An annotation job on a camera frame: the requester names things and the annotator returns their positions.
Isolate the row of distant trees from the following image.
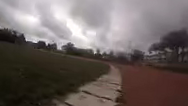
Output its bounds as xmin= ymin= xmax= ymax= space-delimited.
xmin=0 ymin=25 xmax=148 ymax=65

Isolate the pale concrete slab path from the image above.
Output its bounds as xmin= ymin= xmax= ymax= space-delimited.
xmin=44 ymin=56 xmax=127 ymax=106

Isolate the dark green grass field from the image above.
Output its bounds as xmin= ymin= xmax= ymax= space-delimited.
xmin=0 ymin=40 xmax=113 ymax=106

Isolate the red running track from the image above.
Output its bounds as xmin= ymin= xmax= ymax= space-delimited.
xmin=75 ymin=56 xmax=188 ymax=106

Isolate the tall dark tree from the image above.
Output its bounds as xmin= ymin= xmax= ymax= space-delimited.
xmin=147 ymin=25 xmax=188 ymax=65

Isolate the pale long building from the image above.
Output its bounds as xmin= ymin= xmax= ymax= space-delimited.
xmin=143 ymin=41 xmax=188 ymax=68

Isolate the grass strip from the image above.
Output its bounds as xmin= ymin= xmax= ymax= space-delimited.
xmin=142 ymin=59 xmax=188 ymax=75

